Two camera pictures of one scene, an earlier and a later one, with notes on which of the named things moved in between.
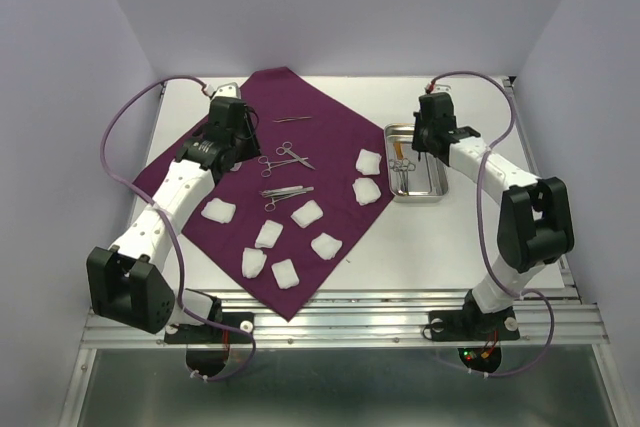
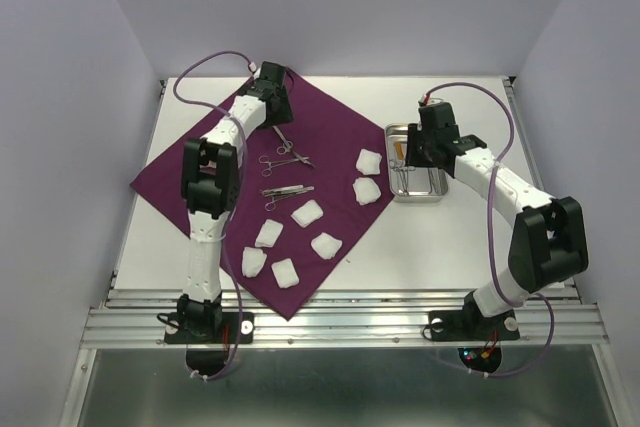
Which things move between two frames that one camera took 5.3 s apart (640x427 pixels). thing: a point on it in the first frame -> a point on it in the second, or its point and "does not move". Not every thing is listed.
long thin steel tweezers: x=291 y=118 -> x=280 y=135
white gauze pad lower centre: x=269 y=234 does not move
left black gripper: x=253 y=148 -> x=284 y=114
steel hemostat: x=401 y=168 does not move
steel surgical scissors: x=286 y=146 does not move
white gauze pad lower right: x=326 y=246 does not move
